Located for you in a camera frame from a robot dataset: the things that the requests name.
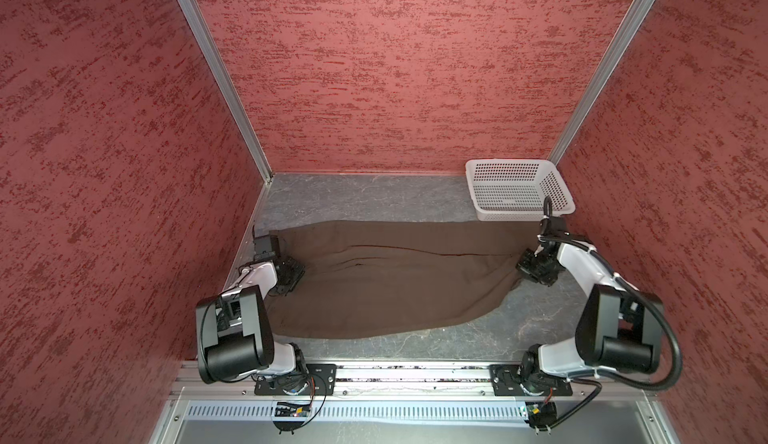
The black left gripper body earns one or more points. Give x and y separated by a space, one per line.
293 271

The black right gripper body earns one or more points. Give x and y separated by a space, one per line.
540 266

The brown corduroy trousers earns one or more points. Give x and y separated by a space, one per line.
365 278

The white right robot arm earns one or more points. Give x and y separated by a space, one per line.
622 333

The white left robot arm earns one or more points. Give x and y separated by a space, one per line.
235 341

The white perforated plastic basket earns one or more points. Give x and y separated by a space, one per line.
515 189

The left small circuit board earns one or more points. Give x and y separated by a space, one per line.
293 411

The small circuit board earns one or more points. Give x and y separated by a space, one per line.
293 411
541 414

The right small circuit board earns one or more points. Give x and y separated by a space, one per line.
541 414

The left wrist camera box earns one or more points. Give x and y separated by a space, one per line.
266 248

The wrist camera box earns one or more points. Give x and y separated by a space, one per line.
553 226
266 248

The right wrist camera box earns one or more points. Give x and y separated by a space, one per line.
553 226

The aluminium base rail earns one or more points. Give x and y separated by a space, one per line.
364 380

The white slotted cable duct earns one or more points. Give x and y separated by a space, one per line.
428 412

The aluminium right corner post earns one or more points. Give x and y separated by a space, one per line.
625 33

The aluminium corner post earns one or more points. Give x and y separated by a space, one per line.
625 33
217 66

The aluminium left corner post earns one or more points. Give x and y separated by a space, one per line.
217 66

